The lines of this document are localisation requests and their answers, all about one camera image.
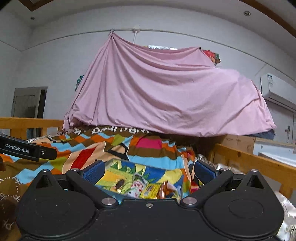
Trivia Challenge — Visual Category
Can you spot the grey door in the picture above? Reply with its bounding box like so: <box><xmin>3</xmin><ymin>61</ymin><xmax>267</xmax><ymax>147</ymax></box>
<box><xmin>10</xmin><ymin>86</ymin><xmax>49</xmax><ymax>140</ymax></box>

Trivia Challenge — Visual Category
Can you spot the pink draped sheet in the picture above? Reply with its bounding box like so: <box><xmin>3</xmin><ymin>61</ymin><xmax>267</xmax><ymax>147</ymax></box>
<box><xmin>63</xmin><ymin>34</ymin><xmax>276</xmax><ymax>137</ymax></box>

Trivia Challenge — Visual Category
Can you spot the orange red snack packet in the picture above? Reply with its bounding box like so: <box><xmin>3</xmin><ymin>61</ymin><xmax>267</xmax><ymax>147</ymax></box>
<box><xmin>158</xmin><ymin>181</ymin><xmax>177</xmax><ymax>199</ymax></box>

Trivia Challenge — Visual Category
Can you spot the yellow snack packet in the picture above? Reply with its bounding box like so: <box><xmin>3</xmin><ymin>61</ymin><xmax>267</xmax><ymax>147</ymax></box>
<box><xmin>140</xmin><ymin>183</ymin><xmax>161</xmax><ymax>199</ymax></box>

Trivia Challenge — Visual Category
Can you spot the floral quilt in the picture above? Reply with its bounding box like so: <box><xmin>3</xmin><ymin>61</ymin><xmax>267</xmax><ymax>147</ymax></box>
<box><xmin>197</xmin><ymin>154</ymin><xmax>295</xmax><ymax>240</ymax></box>

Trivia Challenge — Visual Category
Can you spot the colourful cartoon blanket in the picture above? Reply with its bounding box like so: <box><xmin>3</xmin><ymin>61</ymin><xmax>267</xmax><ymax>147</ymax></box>
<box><xmin>1</xmin><ymin>126</ymin><xmax>203</xmax><ymax>240</ymax></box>

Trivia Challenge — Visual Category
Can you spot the white green snack packet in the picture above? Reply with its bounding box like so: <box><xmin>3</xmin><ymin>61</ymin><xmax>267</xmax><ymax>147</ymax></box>
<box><xmin>125</xmin><ymin>173</ymin><xmax>148</xmax><ymax>198</ymax></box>

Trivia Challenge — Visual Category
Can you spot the wooden bed rail left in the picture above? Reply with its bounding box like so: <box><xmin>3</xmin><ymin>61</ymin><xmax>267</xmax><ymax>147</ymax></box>
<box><xmin>0</xmin><ymin>117</ymin><xmax>64</xmax><ymax>140</ymax></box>

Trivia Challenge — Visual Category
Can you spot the white air conditioner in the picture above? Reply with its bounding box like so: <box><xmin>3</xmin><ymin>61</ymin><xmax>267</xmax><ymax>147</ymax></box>
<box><xmin>260</xmin><ymin>73</ymin><xmax>295</xmax><ymax>107</ymax></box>

